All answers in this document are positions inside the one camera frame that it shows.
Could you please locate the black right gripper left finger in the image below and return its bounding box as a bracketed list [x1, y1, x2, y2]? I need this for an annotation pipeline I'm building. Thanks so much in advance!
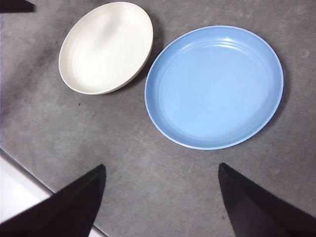
[0, 164, 106, 237]

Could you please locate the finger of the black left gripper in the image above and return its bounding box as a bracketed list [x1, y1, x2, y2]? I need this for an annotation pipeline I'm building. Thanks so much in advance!
[0, 0, 35, 13]

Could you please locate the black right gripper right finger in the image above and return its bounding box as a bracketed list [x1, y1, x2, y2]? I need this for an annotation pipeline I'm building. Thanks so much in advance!
[218, 162, 316, 237]

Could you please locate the white round plate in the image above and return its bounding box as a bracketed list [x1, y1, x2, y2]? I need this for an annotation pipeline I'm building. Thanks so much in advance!
[58, 1, 154, 95]

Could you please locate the blue round plate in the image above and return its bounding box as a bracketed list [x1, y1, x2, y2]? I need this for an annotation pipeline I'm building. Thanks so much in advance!
[144, 24, 284, 151]

